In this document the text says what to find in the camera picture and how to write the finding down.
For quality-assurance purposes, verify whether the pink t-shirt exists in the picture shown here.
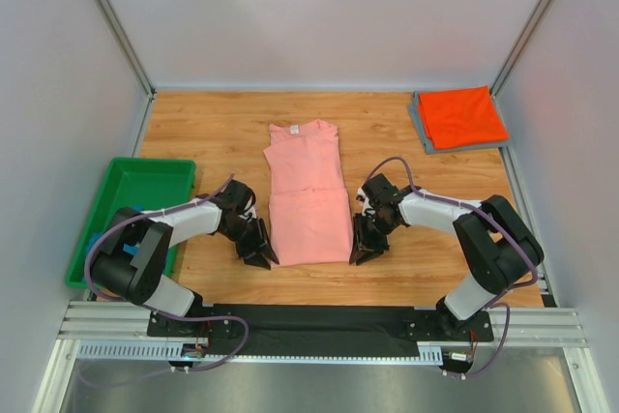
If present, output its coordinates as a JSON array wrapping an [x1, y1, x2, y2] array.
[[263, 119, 353, 267]]

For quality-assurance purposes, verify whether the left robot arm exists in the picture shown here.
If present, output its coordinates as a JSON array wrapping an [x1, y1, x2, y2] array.
[[84, 178, 280, 322]]

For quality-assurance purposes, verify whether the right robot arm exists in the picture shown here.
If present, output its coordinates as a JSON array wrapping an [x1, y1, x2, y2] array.
[[349, 174, 544, 321]]

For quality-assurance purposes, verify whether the green plastic tray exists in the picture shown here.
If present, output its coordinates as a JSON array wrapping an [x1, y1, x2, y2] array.
[[65, 158, 195, 289]]

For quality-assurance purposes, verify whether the blue t-shirt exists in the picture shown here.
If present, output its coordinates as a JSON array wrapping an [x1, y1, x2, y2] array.
[[84, 207, 173, 290]]

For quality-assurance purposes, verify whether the folded grey t-shirt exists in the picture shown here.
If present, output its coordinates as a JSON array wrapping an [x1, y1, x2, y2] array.
[[408, 92, 510, 155]]

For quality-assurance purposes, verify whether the folded orange t-shirt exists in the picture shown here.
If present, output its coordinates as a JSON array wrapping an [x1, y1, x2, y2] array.
[[418, 86, 510, 150]]

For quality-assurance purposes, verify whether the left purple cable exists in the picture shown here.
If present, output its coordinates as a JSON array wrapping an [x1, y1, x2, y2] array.
[[76, 173, 252, 388]]

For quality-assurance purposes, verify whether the purple cable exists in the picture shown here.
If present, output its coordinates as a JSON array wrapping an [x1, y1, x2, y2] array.
[[365, 156, 541, 381], [76, 173, 252, 388]]

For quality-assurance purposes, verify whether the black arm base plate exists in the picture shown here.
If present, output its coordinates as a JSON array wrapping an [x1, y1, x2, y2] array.
[[147, 306, 494, 342]]

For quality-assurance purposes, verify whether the white slotted cable duct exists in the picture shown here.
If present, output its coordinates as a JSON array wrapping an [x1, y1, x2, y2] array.
[[76, 340, 443, 367]]

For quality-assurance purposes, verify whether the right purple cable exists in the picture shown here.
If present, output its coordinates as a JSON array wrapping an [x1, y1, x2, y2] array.
[[365, 156, 541, 381]]

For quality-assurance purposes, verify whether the aluminium frame rail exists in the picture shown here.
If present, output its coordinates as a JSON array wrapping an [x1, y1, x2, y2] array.
[[58, 301, 588, 348]]

